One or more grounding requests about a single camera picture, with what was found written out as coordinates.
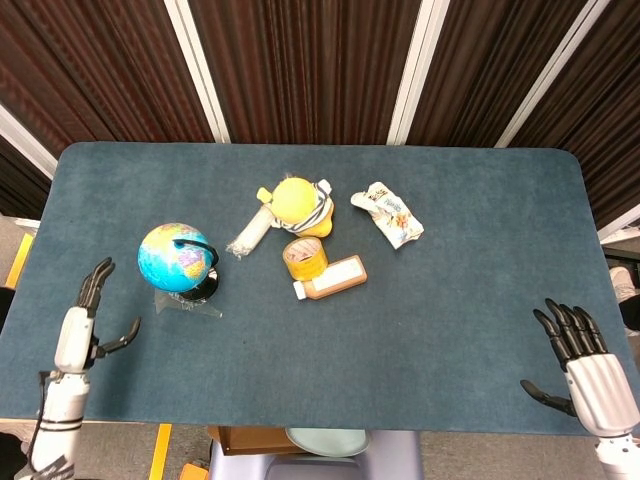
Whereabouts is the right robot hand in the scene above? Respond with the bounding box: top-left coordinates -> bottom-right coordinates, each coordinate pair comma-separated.
519,298 -> 640,439

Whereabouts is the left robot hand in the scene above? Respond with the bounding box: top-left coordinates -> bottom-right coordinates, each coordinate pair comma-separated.
53,257 -> 142,375

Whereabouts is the small blue desk globe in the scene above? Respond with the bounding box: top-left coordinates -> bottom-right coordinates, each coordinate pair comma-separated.
136,222 -> 221,302

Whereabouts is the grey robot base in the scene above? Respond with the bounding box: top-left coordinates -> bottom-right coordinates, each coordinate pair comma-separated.
207,428 -> 425,480

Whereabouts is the white sneaker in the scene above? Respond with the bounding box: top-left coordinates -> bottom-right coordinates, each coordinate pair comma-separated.
608,265 -> 639,303

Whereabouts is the clear plastic sheet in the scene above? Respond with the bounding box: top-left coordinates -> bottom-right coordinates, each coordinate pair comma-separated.
153,288 -> 224,319

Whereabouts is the white plastic-wrapped roll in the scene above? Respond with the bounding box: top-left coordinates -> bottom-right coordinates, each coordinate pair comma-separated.
225,205 -> 275,260

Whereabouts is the brown cardboard box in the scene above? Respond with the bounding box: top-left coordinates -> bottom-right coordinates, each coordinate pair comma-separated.
207,425 -> 306,457

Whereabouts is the yellow packing tape roll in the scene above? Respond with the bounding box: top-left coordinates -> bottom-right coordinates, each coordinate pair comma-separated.
282,236 -> 330,281

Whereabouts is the blue felt table mat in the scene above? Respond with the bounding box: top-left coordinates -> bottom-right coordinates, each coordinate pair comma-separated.
0,141 -> 640,437

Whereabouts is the yellow plush duck toy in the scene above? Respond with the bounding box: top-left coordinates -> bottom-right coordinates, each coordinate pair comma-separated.
256,174 -> 335,238

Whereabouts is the brown medicine bottle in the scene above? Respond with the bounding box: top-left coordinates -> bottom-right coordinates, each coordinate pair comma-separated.
292,254 -> 369,302

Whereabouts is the crumpled white snack bag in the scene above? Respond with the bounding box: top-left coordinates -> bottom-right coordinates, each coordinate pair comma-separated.
349,181 -> 425,251

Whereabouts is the light green round plate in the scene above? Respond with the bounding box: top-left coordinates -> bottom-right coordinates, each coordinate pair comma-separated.
284,427 -> 371,458

